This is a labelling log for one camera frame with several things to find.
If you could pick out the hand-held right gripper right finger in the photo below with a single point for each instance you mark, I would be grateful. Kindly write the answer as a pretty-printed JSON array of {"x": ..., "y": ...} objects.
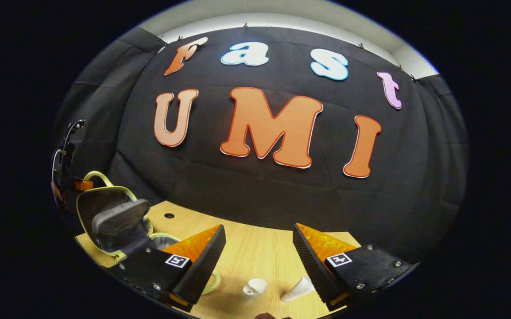
[{"x": 311, "y": 261}]

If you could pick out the white pump bottle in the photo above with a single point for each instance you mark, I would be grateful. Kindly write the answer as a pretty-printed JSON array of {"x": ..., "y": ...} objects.
[{"x": 254, "y": 287}]

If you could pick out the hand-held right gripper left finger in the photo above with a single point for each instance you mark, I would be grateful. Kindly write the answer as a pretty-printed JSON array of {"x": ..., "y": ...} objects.
[{"x": 207, "y": 266}]

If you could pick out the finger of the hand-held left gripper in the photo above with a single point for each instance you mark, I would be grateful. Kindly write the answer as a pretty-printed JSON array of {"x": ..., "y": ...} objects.
[{"x": 83, "y": 185}]

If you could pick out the white squeeze tube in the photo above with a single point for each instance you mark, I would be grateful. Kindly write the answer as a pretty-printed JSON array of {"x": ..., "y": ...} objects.
[{"x": 297, "y": 291}]

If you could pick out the pale yellow suitcase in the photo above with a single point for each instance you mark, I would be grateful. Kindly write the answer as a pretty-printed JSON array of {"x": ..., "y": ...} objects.
[{"x": 114, "y": 221}]

